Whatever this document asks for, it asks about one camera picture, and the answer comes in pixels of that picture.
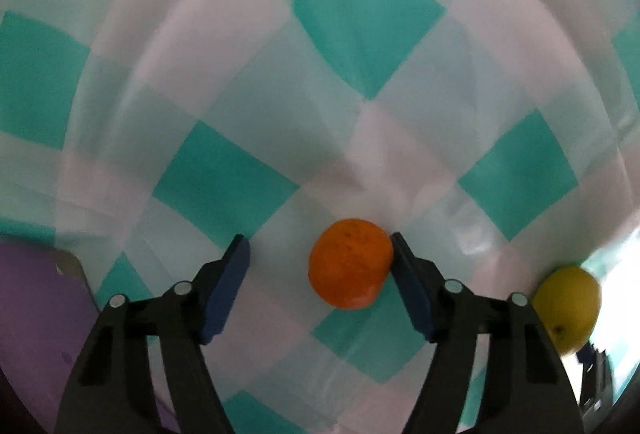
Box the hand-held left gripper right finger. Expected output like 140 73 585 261
389 231 586 434

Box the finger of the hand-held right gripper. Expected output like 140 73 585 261
575 342 617 421

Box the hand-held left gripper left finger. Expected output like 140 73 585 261
54 234 251 434

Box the orange tangerine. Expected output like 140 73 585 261
308 218 394 311

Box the yellow lemon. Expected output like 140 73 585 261
531 265 602 357

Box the purple tray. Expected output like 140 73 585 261
0 241 178 432

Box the teal and white checked tablecloth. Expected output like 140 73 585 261
0 0 640 434

